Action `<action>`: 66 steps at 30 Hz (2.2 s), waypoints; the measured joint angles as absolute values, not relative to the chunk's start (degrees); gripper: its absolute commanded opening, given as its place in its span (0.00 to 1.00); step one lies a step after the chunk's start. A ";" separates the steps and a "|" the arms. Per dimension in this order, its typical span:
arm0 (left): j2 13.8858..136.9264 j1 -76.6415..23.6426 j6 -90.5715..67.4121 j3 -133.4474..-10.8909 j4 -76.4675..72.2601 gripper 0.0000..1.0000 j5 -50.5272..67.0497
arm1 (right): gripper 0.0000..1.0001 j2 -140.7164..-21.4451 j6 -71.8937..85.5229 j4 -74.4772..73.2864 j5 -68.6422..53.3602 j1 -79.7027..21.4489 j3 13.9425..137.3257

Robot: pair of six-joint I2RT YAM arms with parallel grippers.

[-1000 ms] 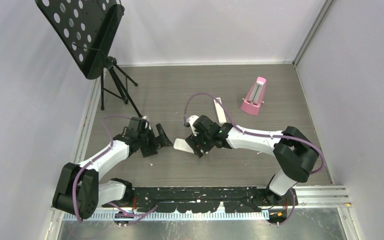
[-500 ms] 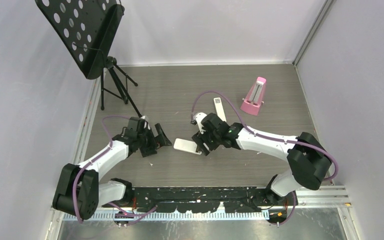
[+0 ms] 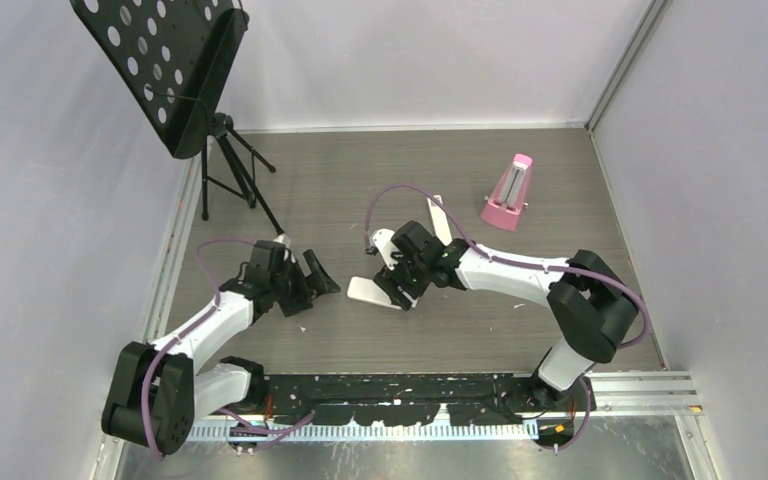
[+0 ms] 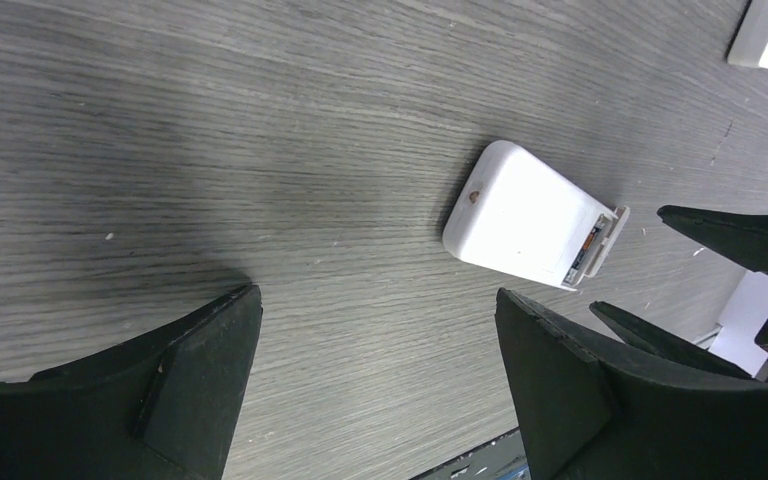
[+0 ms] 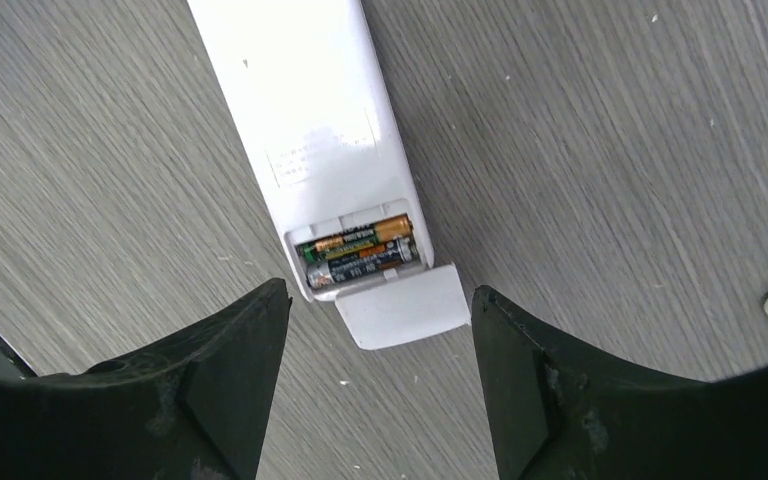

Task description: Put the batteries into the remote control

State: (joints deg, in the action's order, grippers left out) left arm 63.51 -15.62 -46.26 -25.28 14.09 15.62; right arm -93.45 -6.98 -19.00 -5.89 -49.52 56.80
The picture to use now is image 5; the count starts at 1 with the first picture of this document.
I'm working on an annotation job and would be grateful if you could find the black battery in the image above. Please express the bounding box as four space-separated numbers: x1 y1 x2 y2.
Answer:
306 237 419 289

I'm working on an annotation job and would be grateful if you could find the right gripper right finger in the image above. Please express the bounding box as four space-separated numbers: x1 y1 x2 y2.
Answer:
471 285 768 479

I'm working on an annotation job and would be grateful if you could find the small remote battery cover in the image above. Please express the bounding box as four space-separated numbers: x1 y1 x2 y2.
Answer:
335 264 471 350

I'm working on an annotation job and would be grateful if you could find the orange battery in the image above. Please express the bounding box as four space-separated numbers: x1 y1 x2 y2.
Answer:
295 214 413 263

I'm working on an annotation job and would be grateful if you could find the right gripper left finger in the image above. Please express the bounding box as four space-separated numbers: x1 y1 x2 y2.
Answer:
0 278 292 479

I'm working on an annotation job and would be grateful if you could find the small white remote control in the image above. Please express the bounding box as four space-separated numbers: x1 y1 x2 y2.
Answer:
189 1 428 303

